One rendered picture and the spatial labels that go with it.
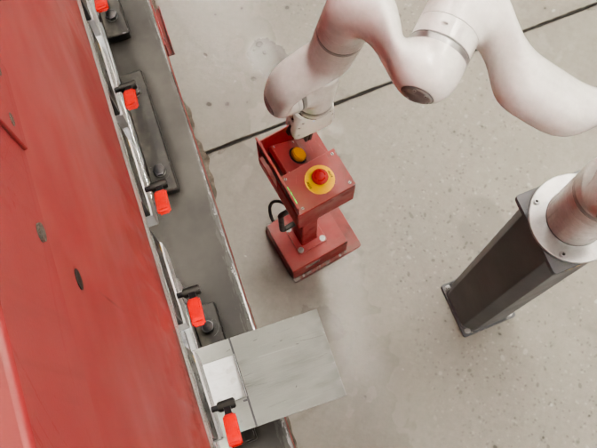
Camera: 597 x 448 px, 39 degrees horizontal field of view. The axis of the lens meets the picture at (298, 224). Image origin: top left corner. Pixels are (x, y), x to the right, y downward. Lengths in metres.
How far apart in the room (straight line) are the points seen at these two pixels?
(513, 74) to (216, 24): 1.83
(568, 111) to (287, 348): 0.71
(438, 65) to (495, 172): 1.63
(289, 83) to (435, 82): 0.41
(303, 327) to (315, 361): 0.07
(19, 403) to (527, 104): 1.08
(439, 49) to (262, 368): 0.73
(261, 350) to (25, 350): 1.28
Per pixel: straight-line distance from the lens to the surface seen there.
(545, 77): 1.37
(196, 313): 1.40
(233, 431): 1.38
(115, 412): 0.68
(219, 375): 1.69
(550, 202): 1.80
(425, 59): 1.29
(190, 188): 1.91
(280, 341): 1.69
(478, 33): 1.35
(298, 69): 1.60
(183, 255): 1.87
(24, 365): 0.42
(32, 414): 0.41
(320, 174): 1.97
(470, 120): 2.94
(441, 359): 2.73
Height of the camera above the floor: 2.68
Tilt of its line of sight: 75 degrees down
